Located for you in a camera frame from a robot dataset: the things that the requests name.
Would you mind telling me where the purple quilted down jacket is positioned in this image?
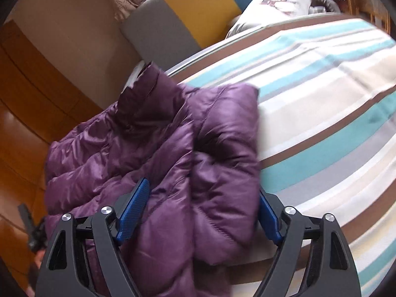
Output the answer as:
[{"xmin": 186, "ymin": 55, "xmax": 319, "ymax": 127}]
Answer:
[{"xmin": 45, "ymin": 63, "xmax": 260, "ymax": 296}]

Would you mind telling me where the wooden wardrobe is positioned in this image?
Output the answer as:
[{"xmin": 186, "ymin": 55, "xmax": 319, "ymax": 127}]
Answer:
[{"xmin": 1, "ymin": 21, "xmax": 101, "ymax": 289}]

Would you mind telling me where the striped bed cover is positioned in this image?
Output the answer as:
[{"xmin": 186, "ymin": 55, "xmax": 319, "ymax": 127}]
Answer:
[{"xmin": 168, "ymin": 15, "xmax": 395, "ymax": 296}]

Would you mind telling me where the grey yellow blue sofa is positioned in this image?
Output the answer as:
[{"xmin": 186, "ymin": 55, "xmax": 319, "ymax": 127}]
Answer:
[{"xmin": 121, "ymin": 0, "xmax": 252, "ymax": 71}]

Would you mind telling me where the white printed pillow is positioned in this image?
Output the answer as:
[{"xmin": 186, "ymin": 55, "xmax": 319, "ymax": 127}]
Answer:
[{"xmin": 226, "ymin": 0, "xmax": 311, "ymax": 38}]

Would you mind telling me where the rattan wooden chair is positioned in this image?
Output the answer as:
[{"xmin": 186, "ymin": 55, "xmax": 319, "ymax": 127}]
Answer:
[{"xmin": 343, "ymin": 0, "xmax": 391, "ymax": 34}]

